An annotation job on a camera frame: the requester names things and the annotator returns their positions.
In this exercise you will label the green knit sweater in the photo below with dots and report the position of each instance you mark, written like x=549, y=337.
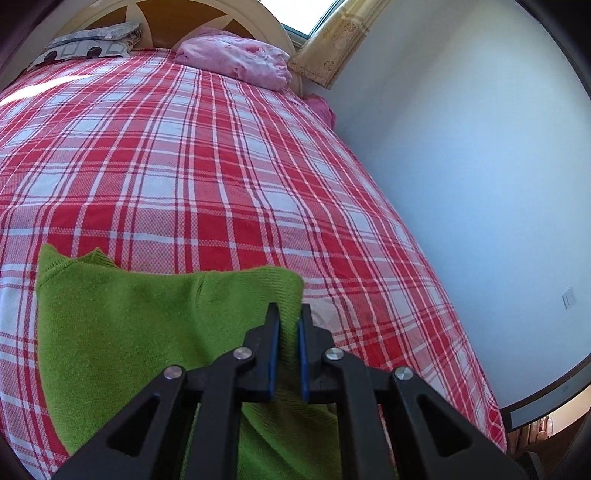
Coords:
x=115, y=332

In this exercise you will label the red plaid bedspread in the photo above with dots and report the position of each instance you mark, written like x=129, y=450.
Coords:
x=184, y=161

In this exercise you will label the dark door frame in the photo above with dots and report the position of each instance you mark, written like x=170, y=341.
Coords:
x=545, y=406

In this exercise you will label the brown wooden furniture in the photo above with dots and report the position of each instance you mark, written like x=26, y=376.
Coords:
x=535, y=431

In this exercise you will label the white wall socket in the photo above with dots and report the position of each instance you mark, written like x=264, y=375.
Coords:
x=569, y=297

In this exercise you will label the pink pillow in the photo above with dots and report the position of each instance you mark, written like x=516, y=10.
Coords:
x=235, y=57

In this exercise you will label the tan patterned curtain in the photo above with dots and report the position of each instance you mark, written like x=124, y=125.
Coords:
x=337, y=41

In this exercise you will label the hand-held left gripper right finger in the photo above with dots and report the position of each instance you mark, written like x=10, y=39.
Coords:
x=303, y=360

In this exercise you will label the grey patterned pillow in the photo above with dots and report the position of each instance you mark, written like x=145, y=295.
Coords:
x=83, y=46

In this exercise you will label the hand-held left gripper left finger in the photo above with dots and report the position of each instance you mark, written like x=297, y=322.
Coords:
x=272, y=360

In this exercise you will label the cream and brown headboard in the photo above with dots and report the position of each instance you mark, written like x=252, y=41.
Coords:
x=277, y=39

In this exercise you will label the pink cloth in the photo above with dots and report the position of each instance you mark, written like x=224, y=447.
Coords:
x=321, y=108

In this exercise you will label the glass window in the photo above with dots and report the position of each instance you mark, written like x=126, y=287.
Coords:
x=300, y=14

